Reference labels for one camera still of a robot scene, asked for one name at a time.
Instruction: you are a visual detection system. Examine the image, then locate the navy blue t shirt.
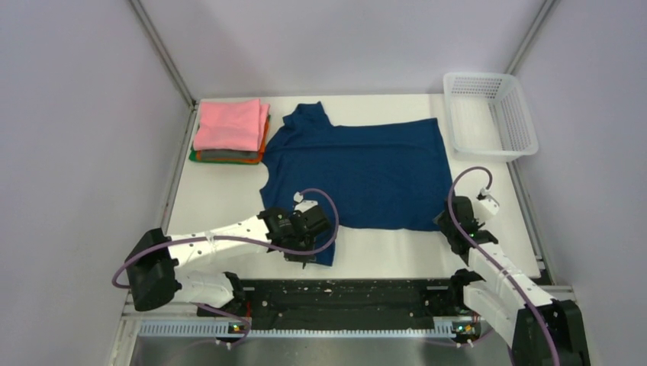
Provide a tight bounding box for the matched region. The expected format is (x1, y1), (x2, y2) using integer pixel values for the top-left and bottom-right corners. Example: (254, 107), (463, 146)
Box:
(259, 101), (454, 267)

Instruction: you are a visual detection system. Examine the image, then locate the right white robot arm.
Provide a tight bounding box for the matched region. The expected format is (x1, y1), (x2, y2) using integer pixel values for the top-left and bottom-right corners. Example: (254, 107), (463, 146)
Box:
(435, 194), (591, 365)

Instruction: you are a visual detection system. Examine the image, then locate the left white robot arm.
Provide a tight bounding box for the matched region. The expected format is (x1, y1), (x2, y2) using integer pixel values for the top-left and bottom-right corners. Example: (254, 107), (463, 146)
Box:
(123, 201), (338, 315)

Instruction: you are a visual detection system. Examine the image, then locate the white plastic basket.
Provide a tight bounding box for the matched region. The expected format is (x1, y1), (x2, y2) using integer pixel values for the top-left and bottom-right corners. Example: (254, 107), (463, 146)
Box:
(443, 72), (539, 163)

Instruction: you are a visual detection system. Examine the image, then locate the grey folded t shirt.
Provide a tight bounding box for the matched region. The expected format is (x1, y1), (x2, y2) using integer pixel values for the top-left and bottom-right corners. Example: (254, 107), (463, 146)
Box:
(196, 149), (259, 160)

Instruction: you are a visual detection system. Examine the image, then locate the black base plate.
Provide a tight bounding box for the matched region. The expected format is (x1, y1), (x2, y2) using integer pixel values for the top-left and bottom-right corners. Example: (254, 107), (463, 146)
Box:
(227, 279), (475, 331)

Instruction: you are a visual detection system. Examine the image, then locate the white slotted cable duct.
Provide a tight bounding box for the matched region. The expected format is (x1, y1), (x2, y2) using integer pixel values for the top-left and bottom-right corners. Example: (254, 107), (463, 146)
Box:
(138, 320), (455, 339)

